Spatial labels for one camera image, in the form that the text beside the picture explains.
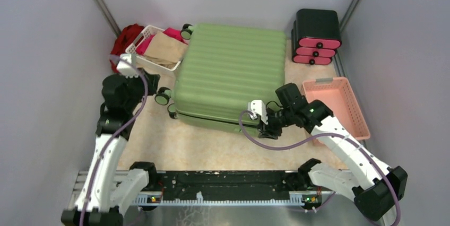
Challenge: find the white plastic basket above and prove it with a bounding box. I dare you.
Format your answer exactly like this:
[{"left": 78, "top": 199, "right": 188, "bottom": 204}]
[{"left": 125, "top": 25, "right": 181, "bottom": 78}]

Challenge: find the green hard-shell suitcase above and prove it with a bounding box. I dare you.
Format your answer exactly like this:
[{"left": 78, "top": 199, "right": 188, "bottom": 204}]
[{"left": 154, "top": 23, "right": 287, "bottom": 136}]

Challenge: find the black pink drawer cabinet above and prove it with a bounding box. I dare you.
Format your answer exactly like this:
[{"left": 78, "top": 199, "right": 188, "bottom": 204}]
[{"left": 291, "top": 8, "right": 342, "bottom": 65}]

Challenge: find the pink plastic basket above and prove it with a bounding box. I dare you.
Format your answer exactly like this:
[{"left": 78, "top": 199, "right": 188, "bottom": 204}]
[{"left": 300, "top": 77, "right": 371, "bottom": 141}]

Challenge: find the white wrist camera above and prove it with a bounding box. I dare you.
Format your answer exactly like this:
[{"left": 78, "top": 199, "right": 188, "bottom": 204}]
[
  {"left": 247, "top": 100, "right": 268, "bottom": 125},
  {"left": 116, "top": 54, "right": 139, "bottom": 79}
]

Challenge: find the red cloth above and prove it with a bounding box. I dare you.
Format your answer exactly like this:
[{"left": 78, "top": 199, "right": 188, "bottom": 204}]
[{"left": 110, "top": 23, "right": 144, "bottom": 56}]

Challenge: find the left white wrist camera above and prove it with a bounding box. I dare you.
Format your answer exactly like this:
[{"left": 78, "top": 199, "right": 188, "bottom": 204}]
[{"left": 116, "top": 54, "right": 139, "bottom": 79}]

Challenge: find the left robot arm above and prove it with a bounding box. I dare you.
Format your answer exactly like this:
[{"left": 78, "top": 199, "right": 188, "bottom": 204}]
[{"left": 60, "top": 69, "right": 160, "bottom": 225}]

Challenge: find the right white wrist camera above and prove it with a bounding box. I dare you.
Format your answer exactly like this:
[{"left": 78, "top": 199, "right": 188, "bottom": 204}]
[{"left": 247, "top": 100, "right": 268, "bottom": 125}]

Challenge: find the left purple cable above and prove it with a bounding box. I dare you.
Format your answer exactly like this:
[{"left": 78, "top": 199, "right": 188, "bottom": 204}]
[{"left": 77, "top": 54, "right": 149, "bottom": 226}]

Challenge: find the aluminium frame rail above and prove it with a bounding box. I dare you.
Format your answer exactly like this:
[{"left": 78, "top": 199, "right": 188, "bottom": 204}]
[{"left": 68, "top": 170, "right": 352, "bottom": 207}]

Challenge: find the tan folded cloth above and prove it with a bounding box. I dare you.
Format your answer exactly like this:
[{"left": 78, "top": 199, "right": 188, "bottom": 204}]
[{"left": 143, "top": 32, "right": 188, "bottom": 69}]

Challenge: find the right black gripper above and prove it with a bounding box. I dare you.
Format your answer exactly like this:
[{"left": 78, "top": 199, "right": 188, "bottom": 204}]
[{"left": 257, "top": 106, "right": 295, "bottom": 139}]

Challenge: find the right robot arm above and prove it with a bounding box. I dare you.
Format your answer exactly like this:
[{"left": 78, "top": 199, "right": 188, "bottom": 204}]
[{"left": 247, "top": 83, "right": 408, "bottom": 225}]

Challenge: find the pink folded cloth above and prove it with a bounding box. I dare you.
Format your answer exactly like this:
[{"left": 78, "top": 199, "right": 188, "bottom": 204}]
[{"left": 135, "top": 28, "right": 186, "bottom": 55}]

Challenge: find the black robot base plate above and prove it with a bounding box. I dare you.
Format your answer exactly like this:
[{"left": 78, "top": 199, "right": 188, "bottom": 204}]
[{"left": 154, "top": 170, "right": 333, "bottom": 203}]

